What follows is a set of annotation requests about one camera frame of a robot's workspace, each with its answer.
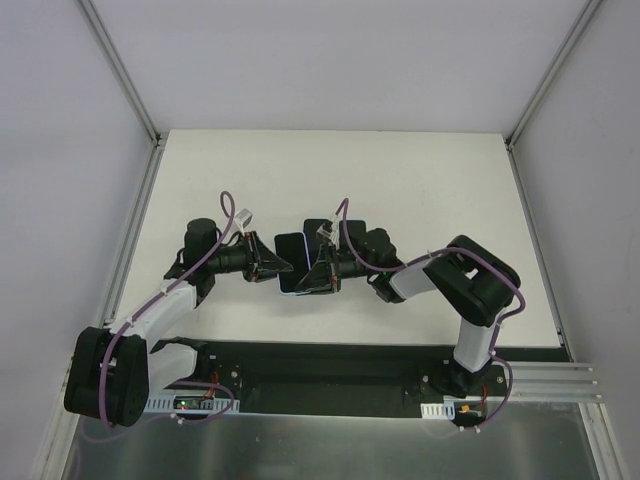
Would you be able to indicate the left white cable duct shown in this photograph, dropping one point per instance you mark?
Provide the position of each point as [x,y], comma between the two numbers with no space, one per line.
[192,404]

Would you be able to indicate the left aluminium frame post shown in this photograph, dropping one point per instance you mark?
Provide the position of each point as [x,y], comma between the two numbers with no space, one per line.
[105,43]

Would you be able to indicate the light blue phone face down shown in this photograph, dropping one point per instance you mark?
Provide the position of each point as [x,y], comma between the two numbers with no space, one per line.
[292,260]

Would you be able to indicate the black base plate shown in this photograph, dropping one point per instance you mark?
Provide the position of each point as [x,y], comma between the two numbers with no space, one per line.
[374,381]

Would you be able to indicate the right aluminium frame post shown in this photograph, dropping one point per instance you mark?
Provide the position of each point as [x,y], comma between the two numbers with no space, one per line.
[576,32]

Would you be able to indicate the aluminium frame post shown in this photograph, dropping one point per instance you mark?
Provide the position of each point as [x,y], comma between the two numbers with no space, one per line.
[576,32]
[105,43]

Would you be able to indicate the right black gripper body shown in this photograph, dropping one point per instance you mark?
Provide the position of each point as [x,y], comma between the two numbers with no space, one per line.
[331,268]

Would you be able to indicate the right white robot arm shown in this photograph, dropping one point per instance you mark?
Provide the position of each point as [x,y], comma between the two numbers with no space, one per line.
[479,286]

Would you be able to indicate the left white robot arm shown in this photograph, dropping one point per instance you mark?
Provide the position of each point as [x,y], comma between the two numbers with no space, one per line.
[115,369]

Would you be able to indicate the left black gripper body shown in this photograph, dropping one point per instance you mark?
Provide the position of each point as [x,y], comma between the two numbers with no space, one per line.
[252,256]

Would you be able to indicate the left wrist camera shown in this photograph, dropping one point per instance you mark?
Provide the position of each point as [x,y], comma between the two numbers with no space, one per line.
[242,219]

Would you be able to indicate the white cable duct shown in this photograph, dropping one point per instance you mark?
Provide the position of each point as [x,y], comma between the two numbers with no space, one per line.
[453,410]
[192,404]

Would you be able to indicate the right white cable duct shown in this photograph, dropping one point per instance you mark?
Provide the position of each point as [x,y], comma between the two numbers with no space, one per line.
[453,410]

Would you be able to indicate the aluminium front rail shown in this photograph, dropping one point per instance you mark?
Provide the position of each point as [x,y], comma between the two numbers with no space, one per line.
[555,382]

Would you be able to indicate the gold phone with black screen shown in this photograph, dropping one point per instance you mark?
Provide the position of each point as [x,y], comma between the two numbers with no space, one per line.
[357,230]

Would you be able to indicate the black phone case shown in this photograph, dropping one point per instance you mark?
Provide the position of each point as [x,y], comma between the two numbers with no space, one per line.
[310,230]

